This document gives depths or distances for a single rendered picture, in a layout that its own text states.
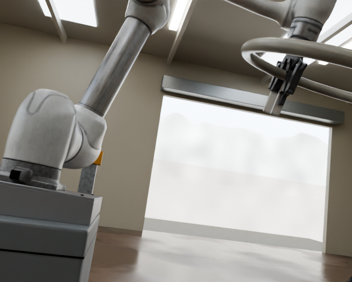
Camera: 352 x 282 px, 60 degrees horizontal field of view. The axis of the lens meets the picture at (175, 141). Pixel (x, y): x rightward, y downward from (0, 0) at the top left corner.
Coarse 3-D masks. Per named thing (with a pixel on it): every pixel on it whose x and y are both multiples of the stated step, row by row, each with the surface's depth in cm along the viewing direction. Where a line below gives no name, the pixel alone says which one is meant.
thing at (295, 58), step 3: (285, 57) 96; (288, 57) 95; (291, 57) 93; (294, 57) 92; (297, 57) 90; (300, 57) 90; (294, 60) 91; (297, 60) 90; (294, 63) 91; (297, 63) 91; (285, 66) 95; (291, 66) 92; (294, 66) 92; (285, 69) 95; (291, 69) 92
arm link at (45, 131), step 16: (32, 96) 83; (48, 96) 83; (64, 96) 87; (16, 112) 83; (32, 112) 80; (48, 112) 81; (64, 112) 84; (16, 128) 79; (32, 128) 79; (48, 128) 80; (64, 128) 84; (80, 128) 96; (16, 144) 78; (32, 144) 78; (48, 144) 80; (64, 144) 84; (80, 144) 95; (16, 160) 79; (32, 160) 78; (48, 160) 80; (64, 160) 87
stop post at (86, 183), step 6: (96, 162) 171; (84, 168) 171; (90, 168) 172; (96, 168) 173; (84, 174) 170; (90, 174) 171; (84, 180) 170; (90, 180) 171; (78, 186) 169; (84, 186) 169; (90, 186) 170; (84, 192) 169; (90, 192) 170
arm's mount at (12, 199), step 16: (0, 192) 70; (16, 192) 70; (32, 192) 71; (48, 192) 71; (64, 192) 73; (80, 192) 107; (0, 208) 69; (16, 208) 70; (32, 208) 70; (48, 208) 71; (64, 208) 72; (80, 208) 72; (96, 208) 87
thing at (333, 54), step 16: (256, 48) 65; (272, 48) 60; (288, 48) 57; (304, 48) 55; (320, 48) 53; (336, 48) 52; (256, 64) 86; (272, 64) 91; (336, 64) 53; (304, 80) 94; (336, 96) 92
